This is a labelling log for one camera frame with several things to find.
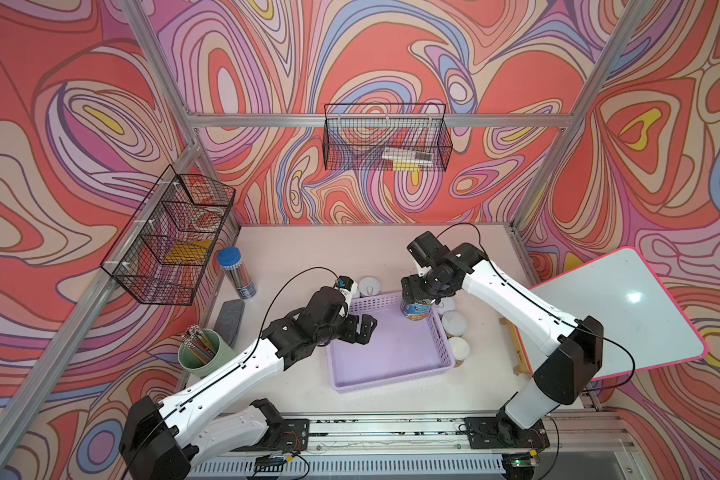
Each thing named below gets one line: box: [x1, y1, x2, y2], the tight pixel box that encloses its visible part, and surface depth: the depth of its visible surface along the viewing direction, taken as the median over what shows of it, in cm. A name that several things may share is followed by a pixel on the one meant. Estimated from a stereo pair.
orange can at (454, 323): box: [441, 310, 467, 339], surface depth 86 cm
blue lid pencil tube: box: [216, 246, 258, 300], surface depth 91 cm
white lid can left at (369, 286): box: [358, 276, 381, 297], surface depth 98 cm
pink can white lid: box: [435, 297, 456, 315], surface depth 93 cm
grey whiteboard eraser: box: [213, 299, 245, 348], surface depth 95 cm
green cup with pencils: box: [177, 325, 235, 379], surface depth 75 cm
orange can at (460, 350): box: [448, 336, 471, 367], surface depth 83 cm
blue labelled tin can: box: [400, 299, 432, 321], surface depth 83 cm
